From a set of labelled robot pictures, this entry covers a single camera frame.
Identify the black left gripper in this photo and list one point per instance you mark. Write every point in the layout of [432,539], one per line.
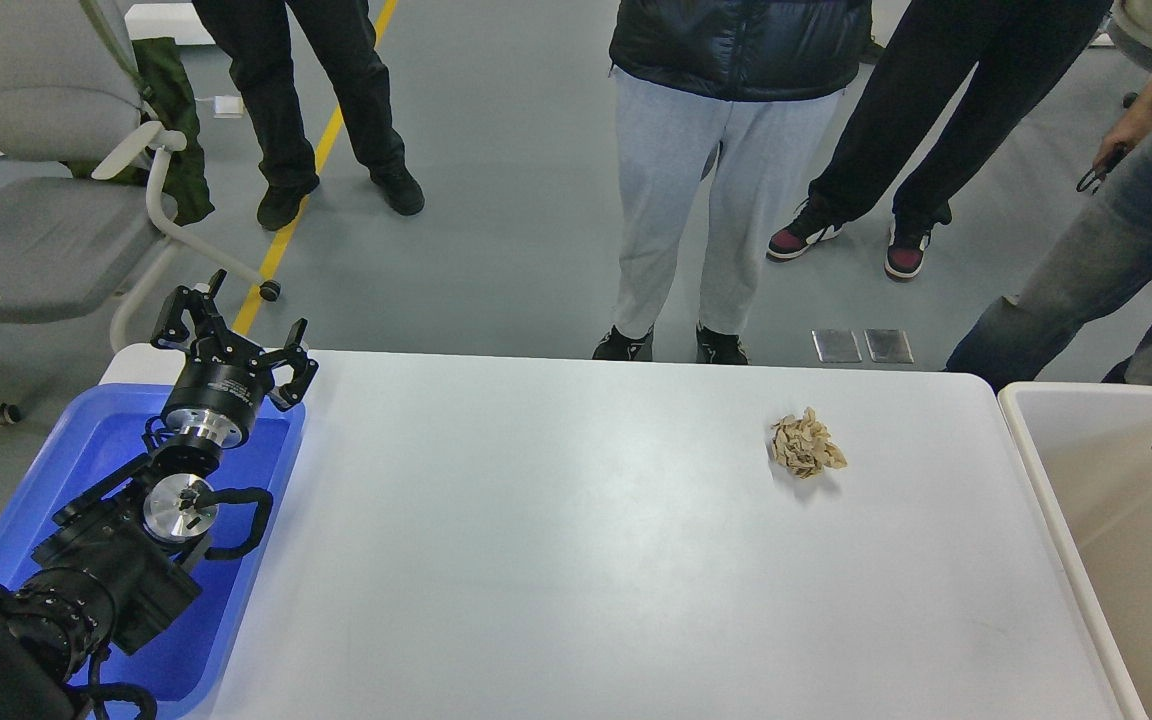
[218,401]

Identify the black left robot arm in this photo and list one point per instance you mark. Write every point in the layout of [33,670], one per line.
[117,571]

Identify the beige plastic bin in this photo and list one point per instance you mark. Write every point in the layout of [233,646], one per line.
[1088,451]

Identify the person in blue jeans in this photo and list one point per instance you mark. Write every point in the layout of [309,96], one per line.
[1102,261]

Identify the white floor socket box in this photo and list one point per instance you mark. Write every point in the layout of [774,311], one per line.
[227,107]

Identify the grey office chair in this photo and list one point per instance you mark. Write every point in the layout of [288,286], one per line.
[84,218]

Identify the green jacket on chair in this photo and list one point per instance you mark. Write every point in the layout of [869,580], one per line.
[156,69]

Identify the right metal floor plate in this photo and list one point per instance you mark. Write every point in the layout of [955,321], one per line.
[889,346]

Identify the metal floor plate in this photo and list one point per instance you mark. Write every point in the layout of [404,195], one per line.
[889,346]
[836,346]

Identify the left metal floor plate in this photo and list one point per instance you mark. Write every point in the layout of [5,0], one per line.
[836,346]

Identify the crumpled brown paper ball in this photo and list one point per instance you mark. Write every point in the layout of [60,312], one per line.
[804,446]

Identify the person with red shoes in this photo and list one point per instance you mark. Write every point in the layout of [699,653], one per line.
[954,81]

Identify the person in grey sweatpants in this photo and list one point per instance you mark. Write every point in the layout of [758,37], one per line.
[737,92]

